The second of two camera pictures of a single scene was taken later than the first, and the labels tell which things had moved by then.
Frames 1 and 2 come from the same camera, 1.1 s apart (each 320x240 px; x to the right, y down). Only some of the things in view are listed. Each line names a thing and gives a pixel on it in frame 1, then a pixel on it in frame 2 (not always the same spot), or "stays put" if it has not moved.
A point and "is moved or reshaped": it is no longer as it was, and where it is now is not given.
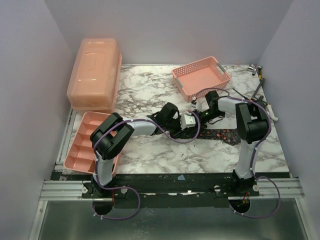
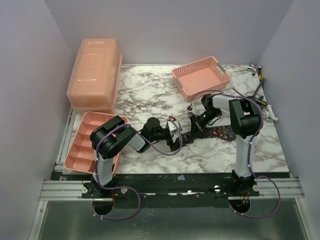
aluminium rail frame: x=290 y=189 stays put
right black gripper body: x=197 y=110 stays put
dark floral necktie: x=230 y=136 is moved or reshaped
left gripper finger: x=181 y=135 to x=175 y=146
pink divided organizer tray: x=80 y=156 stays put
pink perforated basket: x=192 y=78 stays put
